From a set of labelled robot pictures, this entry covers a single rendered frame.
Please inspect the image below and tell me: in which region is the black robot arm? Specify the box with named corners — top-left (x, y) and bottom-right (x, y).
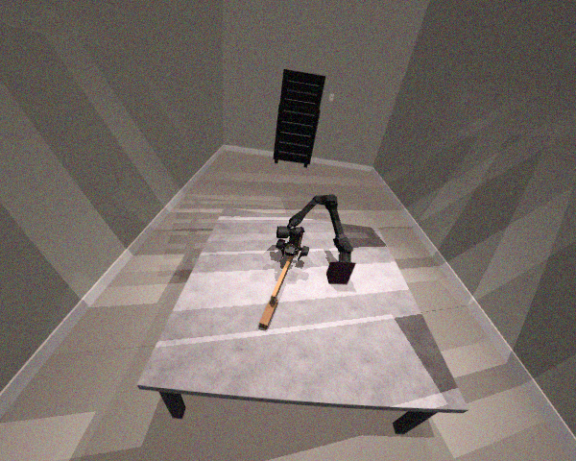
top-left (276, 194), bottom-right (353, 263)

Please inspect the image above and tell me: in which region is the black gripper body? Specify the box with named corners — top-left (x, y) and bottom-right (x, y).
top-left (276, 237), bottom-right (309, 256)

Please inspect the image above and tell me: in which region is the long brown wooden rail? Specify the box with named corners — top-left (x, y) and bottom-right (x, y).
top-left (271, 255), bottom-right (294, 304)

